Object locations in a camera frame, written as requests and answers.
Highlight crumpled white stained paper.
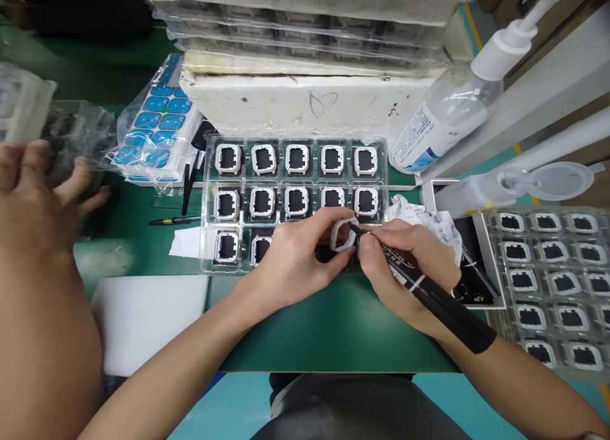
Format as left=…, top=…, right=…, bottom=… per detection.
left=384, top=193, right=464, bottom=270

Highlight person's left thumb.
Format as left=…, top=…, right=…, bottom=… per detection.
left=320, top=245, right=357, bottom=284

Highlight batch of white watch frames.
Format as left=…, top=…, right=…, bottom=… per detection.
left=495, top=210, right=610, bottom=370
left=212, top=142, right=382, bottom=269

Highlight small clear flip-cap bottle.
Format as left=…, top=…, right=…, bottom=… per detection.
left=435, top=161, right=597, bottom=217

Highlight crinkled clear plastic bag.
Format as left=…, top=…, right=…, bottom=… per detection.
left=0, top=62, right=117, bottom=243

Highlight person's right thumb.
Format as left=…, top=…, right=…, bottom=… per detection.
left=356, top=232, right=384, bottom=277

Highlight white shelf rail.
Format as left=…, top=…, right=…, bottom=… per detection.
left=419, top=1, right=610, bottom=186

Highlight white foam box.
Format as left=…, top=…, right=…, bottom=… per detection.
left=180, top=51, right=432, bottom=138

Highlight black tweezers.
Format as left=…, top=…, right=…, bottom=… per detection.
left=180, top=149, right=205, bottom=217

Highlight person's left fingers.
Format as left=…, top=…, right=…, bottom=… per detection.
left=289, top=220, right=334, bottom=256

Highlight clear spray bottle white pump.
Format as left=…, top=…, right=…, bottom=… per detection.
left=390, top=0, right=580, bottom=175

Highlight person's right index finger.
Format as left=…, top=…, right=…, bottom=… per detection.
left=361, top=218, right=430, bottom=243

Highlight person's left index finger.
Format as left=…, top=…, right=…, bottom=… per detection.
left=304, top=205, right=357, bottom=236

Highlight hollow white watch frame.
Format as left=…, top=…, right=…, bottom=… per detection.
left=330, top=216, right=359, bottom=253

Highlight thin black pen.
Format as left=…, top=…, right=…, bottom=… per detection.
left=148, top=214, right=204, bottom=227

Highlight black marker pen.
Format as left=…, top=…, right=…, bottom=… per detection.
left=347, top=221, right=498, bottom=357

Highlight bag of blue label sheets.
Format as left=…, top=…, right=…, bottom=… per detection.
left=110, top=53, right=207, bottom=186

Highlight white paper sheet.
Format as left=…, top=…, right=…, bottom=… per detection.
left=89, top=273, right=211, bottom=379

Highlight stack of clear plastic trays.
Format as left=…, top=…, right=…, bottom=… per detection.
left=137, top=0, right=477, bottom=78

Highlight person's right hand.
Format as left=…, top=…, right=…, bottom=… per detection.
left=356, top=218, right=463, bottom=337

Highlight person's left hand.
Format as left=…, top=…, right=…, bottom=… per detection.
left=244, top=205, right=357, bottom=313

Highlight small white paper scrap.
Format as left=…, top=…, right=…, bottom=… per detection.
left=168, top=227, right=201, bottom=259

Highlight clear plastic blister tray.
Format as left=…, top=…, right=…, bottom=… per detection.
left=197, top=134, right=423, bottom=275
left=480, top=205, right=610, bottom=380

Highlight black box with white rim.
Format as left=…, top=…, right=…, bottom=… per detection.
left=421, top=179, right=507, bottom=312

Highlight person's body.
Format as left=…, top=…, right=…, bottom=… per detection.
left=251, top=372, right=480, bottom=440

